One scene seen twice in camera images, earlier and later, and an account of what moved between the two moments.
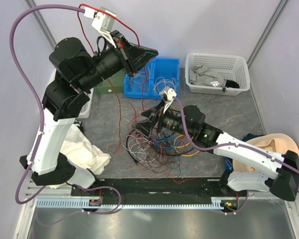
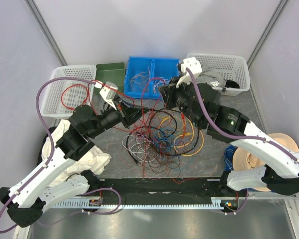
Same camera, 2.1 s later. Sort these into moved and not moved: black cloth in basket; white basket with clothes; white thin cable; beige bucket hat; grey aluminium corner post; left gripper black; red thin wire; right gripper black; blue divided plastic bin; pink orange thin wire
Moved: red thin wire; pink orange thin wire; left gripper black; right gripper black
Not moved: white basket with clothes; beige bucket hat; white thin cable; black cloth in basket; blue divided plastic bin; grey aluminium corner post
